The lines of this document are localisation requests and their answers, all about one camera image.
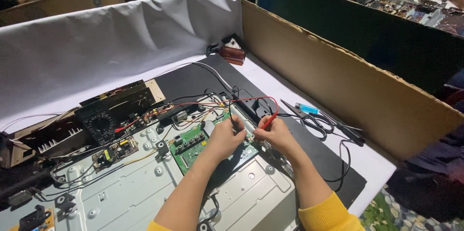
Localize person's right hand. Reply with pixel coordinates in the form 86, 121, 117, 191
253, 116, 300, 160

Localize black handled scissors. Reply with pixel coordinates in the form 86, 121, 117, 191
280, 98, 336, 142

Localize black work mat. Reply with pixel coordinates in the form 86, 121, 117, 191
154, 54, 367, 210

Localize small brown power supply board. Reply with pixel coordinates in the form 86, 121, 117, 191
91, 136, 140, 172

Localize green circuit board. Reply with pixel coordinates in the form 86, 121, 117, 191
168, 109, 261, 176

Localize blue lighter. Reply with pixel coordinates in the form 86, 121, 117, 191
294, 103, 320, 115

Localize white cloth backdrop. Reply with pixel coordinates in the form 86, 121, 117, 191
0, 0, 247, 124

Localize black digital multimeter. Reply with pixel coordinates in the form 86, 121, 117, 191
74, 106, 119, 147

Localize dark cloth heap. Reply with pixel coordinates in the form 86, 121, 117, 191
384, 79, 464, 222

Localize red multimeter probe with lead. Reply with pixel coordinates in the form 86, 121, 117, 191
115, 96, 280, 134

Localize black plastic mount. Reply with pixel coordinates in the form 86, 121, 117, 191
156, 140, 170, 160

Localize brown cardboard partition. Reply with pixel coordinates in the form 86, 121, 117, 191
240, 0, 464, 162

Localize silver metal television back panel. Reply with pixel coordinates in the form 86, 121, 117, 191
0, 93, 302, 231

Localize table with electronic scrap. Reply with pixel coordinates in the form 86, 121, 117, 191
344, 0, 464, 38

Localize person's left hand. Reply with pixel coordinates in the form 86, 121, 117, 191
210, 115, 248, 160

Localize old amplifier board with heatsink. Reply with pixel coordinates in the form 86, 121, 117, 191
0, 79, 167, 170

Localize dark green partition board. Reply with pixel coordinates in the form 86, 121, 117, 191
257, 0, 464, 97

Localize black plastic bracket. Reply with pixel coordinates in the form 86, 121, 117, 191
54, 193, 78, 214

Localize yellow circuit board with black parts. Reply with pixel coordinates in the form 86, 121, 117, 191
7, 205, 57, 231

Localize green floral floor mat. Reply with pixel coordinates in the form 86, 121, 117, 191
359, 186, 464, 231

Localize black multimeter probe with lead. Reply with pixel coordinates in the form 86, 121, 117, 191
159, 86, 241, 132

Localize white table cloth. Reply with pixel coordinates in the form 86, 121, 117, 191
0, 52, 398, 218

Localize black soldering iron with cable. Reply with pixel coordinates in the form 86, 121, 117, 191
318, 111, 367, 192

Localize brown plastic bottle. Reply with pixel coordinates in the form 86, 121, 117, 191
207, 43, 247, 66

